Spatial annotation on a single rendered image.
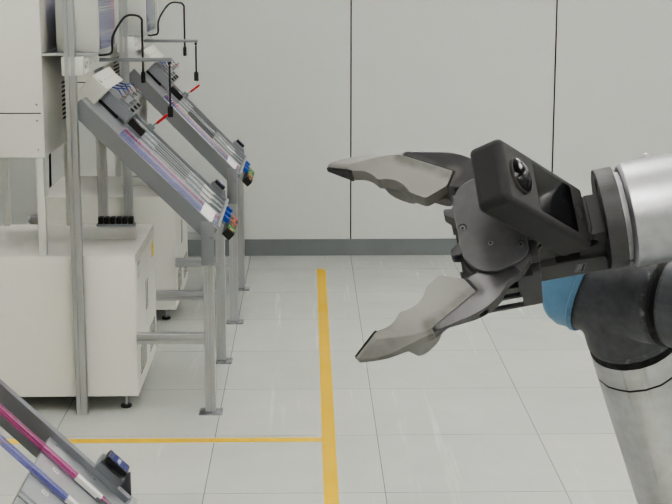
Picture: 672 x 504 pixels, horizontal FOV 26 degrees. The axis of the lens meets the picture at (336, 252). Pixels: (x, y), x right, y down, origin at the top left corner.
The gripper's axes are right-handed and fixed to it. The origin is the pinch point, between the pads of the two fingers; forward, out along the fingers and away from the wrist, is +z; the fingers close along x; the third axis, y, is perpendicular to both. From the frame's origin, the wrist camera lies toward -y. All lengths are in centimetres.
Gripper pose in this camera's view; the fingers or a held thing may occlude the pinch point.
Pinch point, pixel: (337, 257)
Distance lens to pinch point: 102.6
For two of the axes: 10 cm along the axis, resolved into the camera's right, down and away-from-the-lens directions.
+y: 1.6, 3.9, 9.1
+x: -1.3, -9.0, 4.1
